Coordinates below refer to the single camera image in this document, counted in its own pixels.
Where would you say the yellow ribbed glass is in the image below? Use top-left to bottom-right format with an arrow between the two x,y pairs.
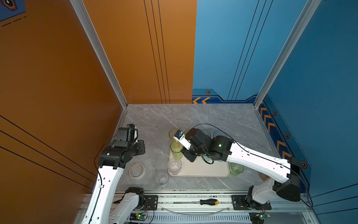
169,128 -> 179,141

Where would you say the clear glass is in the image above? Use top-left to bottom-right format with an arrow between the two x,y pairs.
167,158 -> 182,175
155,170 -> 169,188

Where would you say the light blue glass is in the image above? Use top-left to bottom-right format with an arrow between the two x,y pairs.
202,130 -> 211,138

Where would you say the blue tall glass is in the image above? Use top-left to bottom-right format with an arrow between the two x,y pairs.
213,130 -> 227,138

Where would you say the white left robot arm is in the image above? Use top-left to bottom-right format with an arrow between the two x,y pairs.
81,124 -> 145,224

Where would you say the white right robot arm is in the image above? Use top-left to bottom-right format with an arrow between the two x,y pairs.
174,128 -> 301,210

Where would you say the cream rectangular tray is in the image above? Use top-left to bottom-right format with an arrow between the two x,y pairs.
168,157 -> 229,177

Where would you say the tape roll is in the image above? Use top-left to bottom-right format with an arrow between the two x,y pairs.
129,163 -> 145,180

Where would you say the green short glass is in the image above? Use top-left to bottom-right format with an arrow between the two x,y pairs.
229,163 -> 244,176

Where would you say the black yellow screwdriver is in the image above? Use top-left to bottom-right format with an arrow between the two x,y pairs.
174,198 -> 219,206

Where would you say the brown bottle black cap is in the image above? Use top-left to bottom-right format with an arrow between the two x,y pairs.
259,173 -> 270,181

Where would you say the left green circuit board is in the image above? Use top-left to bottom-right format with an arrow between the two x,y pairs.
129,213 -> 148,224

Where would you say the green circuit board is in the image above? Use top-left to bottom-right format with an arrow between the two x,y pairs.
129,213 -> 148,224
249,213 -> 271,224

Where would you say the right green circuit board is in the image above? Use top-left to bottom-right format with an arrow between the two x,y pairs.
249,213 -> 271,224

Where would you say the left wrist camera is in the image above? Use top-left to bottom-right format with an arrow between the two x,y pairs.
127,124 -> 138,144

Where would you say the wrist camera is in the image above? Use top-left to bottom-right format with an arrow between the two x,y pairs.
174,130 -> 191,150
127,124 -> 138,144

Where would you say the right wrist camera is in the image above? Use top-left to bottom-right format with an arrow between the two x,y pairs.
174,130 -> 191,150

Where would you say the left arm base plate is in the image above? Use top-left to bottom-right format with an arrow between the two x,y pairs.
134,195 -> 158,211

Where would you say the clear cable on rail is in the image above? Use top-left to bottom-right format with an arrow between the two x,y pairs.
159,205 -> 231,216

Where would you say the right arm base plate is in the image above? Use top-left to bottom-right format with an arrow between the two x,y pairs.
231,195 -> 272,211

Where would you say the aluminium front rail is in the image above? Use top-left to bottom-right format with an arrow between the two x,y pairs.
125,190 -> 319,224

